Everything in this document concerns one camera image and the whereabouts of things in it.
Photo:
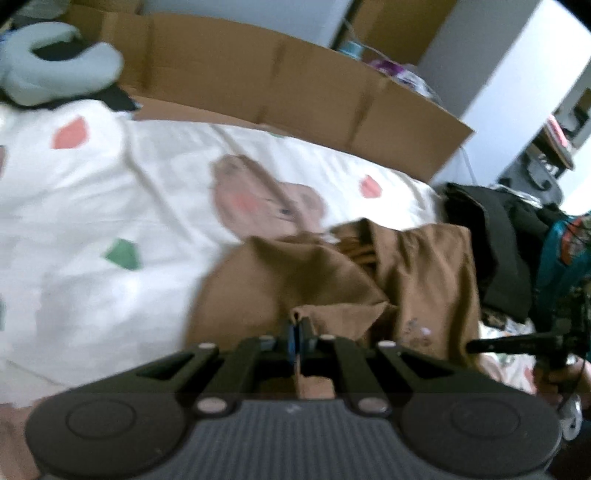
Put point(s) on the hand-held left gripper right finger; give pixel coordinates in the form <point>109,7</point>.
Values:
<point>304,344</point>

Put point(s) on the black folded garment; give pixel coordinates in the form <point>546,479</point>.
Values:
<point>498,249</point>

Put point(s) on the bear print bed sheet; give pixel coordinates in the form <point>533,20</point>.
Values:
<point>115,194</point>

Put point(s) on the person's right hand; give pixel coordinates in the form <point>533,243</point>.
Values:
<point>572,385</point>

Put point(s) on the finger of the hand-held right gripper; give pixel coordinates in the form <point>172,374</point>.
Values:
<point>517,345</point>

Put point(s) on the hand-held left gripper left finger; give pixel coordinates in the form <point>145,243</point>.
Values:
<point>290,344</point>

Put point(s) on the blue neck pillow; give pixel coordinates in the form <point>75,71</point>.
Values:
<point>51,74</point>

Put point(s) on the purple packet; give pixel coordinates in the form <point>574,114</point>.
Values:
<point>397,74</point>

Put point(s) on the teal patterned garment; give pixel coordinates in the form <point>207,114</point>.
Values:
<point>561,267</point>

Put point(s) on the brown cardboard sheet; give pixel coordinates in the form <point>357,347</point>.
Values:
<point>258,78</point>

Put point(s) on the teal detergent bottle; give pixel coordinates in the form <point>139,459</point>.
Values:
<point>352,47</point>

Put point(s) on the brown wooden cabinet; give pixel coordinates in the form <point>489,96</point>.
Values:
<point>392,27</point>

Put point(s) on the brown printed t-shirt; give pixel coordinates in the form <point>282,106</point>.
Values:
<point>286,277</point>

